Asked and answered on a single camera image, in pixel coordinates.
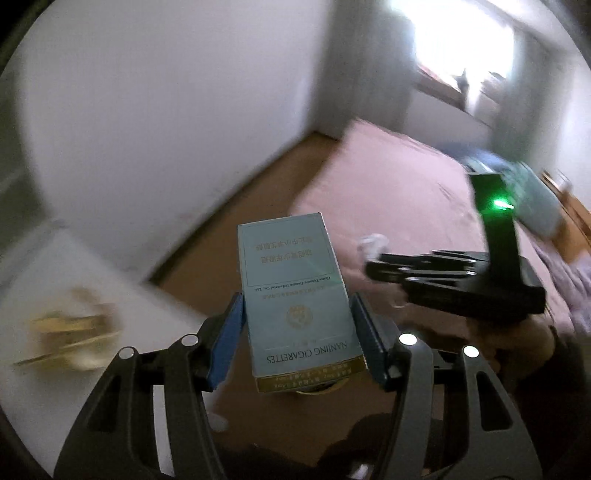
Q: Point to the white plastic piece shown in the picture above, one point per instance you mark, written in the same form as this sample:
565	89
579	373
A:
371	244

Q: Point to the teal pillow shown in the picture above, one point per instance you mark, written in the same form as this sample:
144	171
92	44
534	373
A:
531	194

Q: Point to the bright window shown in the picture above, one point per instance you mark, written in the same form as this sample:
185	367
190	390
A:
452	41

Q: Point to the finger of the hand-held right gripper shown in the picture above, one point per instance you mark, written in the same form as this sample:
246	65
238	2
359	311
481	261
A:
438	293
425	263

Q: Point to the yellow box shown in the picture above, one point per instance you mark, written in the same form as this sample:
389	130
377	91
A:
69	327

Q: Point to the pink bed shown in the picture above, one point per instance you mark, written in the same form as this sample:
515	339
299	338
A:
406	184

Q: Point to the purple cloth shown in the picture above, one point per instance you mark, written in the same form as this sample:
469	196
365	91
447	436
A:
570	281

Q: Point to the light blue cigarette box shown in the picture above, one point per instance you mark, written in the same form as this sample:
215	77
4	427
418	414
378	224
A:
295	300

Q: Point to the wooden headboard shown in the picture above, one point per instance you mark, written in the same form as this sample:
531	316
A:
570	203

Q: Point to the person's right forearm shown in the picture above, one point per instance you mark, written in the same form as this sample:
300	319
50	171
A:
563	397

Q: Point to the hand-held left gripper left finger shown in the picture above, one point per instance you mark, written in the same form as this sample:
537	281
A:
228	341

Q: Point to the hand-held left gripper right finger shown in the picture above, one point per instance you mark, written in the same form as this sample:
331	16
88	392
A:
367	341

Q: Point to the person's right hand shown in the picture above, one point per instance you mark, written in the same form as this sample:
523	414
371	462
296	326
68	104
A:
508	341

